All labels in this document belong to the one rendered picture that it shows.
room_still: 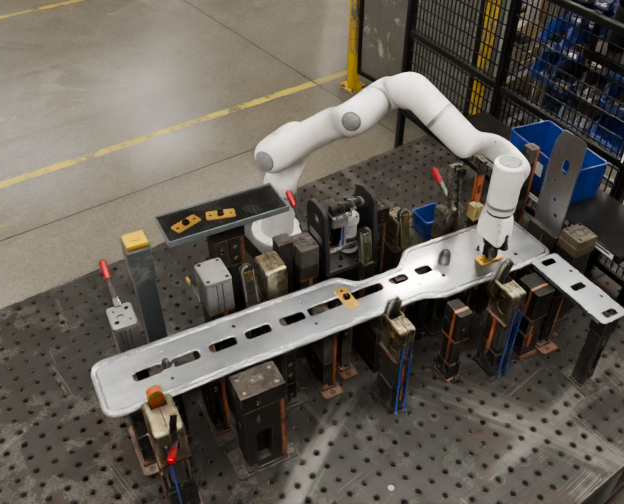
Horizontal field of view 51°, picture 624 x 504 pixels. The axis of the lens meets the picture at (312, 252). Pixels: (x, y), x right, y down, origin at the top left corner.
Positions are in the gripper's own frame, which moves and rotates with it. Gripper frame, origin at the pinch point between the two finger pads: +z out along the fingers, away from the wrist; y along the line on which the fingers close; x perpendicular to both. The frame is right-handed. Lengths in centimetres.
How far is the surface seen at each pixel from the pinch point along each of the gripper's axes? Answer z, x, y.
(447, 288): 3.2, -18.8, 4.8
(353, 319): 3.3, -48.9, 2.9
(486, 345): 23.2, -8.4, 14.9
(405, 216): -5.8, -17.9, -19.8
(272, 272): -5, -64, -17
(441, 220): 1.5, -2.9, -20.4
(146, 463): 32, -111, 1
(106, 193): 103, -78, -237
